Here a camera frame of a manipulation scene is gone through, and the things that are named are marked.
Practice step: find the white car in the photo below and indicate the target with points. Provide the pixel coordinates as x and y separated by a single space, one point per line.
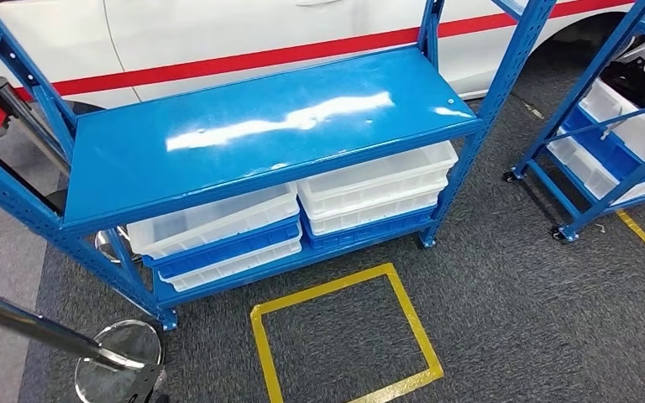
244 33

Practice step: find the black stanchion post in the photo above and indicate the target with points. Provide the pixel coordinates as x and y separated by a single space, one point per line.
22 117

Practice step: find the blue wheeled bin rack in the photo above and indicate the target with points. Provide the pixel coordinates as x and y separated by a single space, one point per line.
595 72

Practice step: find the chrome stanchion post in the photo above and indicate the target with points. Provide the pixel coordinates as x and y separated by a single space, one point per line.
33 328

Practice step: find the blue metal shelf rack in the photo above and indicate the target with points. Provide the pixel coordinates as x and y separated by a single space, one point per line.
244 139

